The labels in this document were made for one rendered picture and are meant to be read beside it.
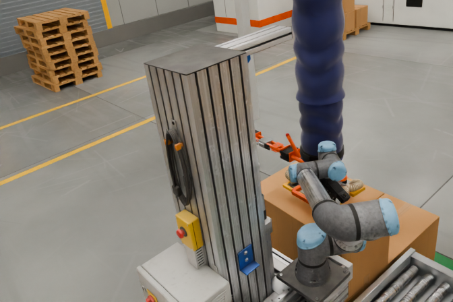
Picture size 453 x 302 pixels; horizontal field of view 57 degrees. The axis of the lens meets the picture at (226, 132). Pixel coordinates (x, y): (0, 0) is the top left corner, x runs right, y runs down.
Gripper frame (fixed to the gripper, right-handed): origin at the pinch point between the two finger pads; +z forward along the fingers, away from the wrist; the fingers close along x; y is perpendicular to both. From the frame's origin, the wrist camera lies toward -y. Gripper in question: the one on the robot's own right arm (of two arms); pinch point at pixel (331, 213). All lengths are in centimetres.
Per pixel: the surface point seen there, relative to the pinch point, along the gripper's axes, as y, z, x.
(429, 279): -20, 64, -54
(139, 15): 999, 62, -359
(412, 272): -11, 64, -52
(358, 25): 467, 97, -614
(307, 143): 28.9, -19.3, -15.5
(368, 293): -8, 57, -18
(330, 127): 19.9, -28.9, -22.5
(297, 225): 30.0, 27.8, -6.2
